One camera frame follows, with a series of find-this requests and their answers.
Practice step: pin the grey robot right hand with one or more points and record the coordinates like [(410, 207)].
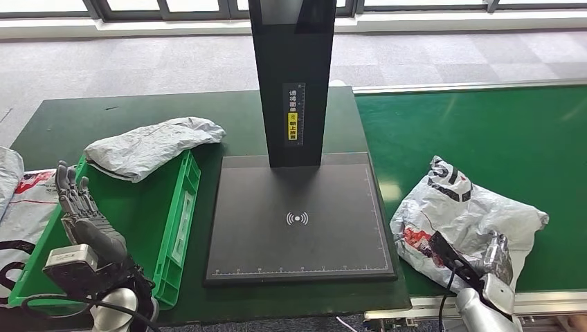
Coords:
[(499, 259)]

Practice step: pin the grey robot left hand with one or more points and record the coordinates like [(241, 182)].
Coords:
[(87, 224)]

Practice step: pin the white mailer black red print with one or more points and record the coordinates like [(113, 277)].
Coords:
[(472, 206)]

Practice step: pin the plain grey mailer parcel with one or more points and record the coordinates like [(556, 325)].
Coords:
[(146, 146)]

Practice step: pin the green conveyor belt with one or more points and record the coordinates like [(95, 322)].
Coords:
[(458, 137)]

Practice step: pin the green plastic crate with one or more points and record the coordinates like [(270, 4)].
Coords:
[(137, 220)]

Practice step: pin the large white printed bag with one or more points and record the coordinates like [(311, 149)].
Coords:
[(23, 220)]

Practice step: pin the grey plastic bag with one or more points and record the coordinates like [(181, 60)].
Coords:
[(8, 176)]

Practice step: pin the white window sill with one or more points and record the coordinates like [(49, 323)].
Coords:
[(137, 25)]

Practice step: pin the yellow black column label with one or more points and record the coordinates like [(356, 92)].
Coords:
[(292, 126)]

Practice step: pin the black scanner column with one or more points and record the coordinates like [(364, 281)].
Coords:
[(275, 91)]

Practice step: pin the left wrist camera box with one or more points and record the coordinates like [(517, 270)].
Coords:
[(69, 266)]

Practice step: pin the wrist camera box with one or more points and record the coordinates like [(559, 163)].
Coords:
[(69, 266), (451, 259)]

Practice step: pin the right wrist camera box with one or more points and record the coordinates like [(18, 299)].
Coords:
[(451, 259)]

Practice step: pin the aluminium conveyor side rail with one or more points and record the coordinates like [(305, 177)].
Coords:
[(458, 87)]

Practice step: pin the black scanner base plate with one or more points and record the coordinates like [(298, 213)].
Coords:
[(275, 247)]

